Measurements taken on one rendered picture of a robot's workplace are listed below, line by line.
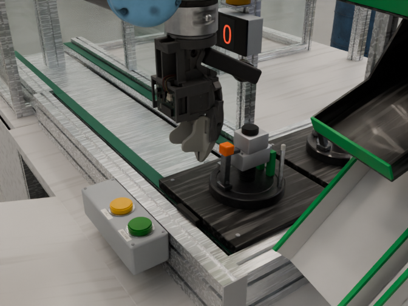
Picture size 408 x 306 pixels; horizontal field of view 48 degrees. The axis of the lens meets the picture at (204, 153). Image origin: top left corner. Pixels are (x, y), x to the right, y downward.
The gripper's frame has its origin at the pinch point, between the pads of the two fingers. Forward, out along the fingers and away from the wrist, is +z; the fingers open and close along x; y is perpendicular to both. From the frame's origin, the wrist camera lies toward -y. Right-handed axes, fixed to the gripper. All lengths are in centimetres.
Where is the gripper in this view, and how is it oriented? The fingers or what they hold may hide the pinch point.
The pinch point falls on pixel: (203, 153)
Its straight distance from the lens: 76.2
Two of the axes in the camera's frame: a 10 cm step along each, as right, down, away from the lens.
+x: 5.7, 4.0, -7.2
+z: 0.0, 8.8, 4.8
